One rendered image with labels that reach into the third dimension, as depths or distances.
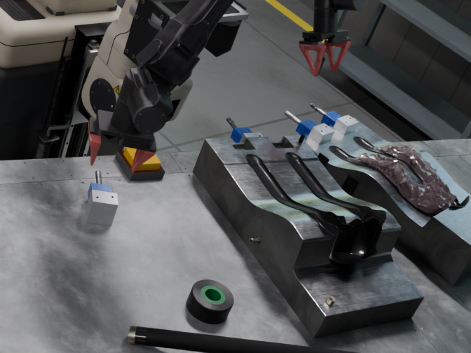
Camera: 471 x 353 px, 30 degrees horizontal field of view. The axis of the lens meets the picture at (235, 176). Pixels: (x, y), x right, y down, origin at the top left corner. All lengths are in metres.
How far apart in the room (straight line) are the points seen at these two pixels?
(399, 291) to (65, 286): 0.65
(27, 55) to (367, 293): 1.09
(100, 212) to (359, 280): 0.52
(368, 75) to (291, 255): 2.79
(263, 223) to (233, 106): 2.22
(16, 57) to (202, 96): 1.74
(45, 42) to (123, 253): 0.82
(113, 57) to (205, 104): 1.72
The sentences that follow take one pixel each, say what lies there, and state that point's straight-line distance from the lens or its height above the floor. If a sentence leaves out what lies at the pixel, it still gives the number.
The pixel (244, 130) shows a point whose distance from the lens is 2.07.
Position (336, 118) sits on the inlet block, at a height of 0.87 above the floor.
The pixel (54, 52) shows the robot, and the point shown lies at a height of 0.73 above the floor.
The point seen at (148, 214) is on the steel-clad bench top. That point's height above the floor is 0.80.
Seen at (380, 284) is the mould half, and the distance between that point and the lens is 1.77.
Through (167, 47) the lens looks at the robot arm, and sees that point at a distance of 1.51.
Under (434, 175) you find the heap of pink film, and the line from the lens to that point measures 2.14.
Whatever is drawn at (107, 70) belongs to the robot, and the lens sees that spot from 2.20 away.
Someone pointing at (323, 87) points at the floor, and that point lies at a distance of 4.43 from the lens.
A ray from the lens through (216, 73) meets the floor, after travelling 4.15.
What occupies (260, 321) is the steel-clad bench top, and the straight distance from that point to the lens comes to 1.64.
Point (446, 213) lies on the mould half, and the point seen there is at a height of 0.91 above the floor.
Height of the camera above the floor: 1.86
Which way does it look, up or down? 32 degrees down
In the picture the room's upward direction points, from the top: 23 degrees clockwise
